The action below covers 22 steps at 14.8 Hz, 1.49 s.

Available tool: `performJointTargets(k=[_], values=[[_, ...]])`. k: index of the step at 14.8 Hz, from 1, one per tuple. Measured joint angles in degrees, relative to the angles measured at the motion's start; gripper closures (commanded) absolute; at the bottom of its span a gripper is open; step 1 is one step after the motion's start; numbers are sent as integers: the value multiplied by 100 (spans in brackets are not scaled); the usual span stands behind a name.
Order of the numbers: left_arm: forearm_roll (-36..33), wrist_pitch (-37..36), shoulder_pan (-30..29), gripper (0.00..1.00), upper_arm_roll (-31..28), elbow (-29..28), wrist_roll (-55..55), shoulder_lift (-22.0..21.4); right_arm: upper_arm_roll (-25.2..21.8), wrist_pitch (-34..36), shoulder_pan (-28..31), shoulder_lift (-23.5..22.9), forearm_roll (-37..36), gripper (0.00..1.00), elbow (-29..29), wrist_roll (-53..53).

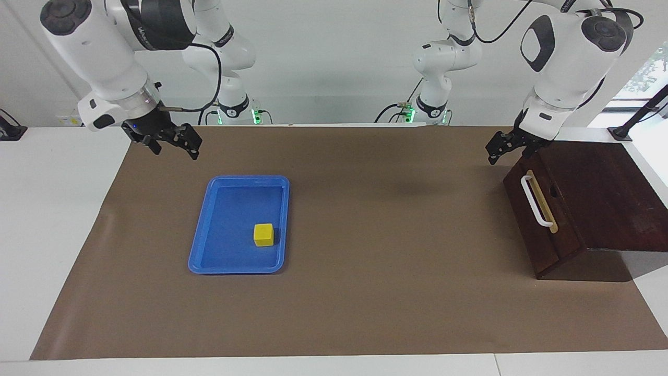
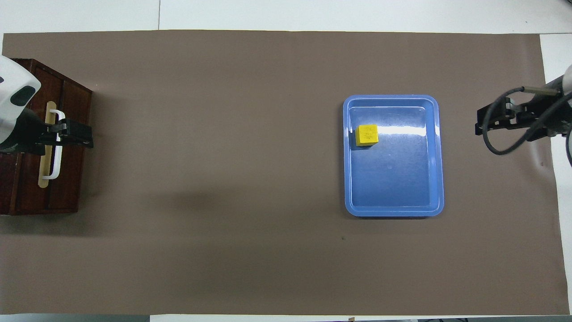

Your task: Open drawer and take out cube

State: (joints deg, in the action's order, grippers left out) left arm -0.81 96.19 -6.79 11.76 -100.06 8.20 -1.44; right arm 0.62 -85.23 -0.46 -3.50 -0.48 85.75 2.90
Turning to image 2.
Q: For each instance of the blue plastic tray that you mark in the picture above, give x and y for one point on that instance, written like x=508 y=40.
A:
x=393 y=179

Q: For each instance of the dark wooden cabinet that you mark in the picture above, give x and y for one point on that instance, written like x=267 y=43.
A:
x=73 y=170

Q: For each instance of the dark wooden drawer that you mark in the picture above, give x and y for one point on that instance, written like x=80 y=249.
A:
x=29 y=192

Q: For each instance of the brown table mat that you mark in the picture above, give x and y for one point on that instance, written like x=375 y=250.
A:
x=223 y=179

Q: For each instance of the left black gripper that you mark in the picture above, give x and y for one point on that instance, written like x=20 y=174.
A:
x=29 y=134

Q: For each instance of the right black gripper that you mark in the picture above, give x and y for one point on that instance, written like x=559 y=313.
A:
x=549 y=118

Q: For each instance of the yellow cube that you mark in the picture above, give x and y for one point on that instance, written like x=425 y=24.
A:
x=367 y=135

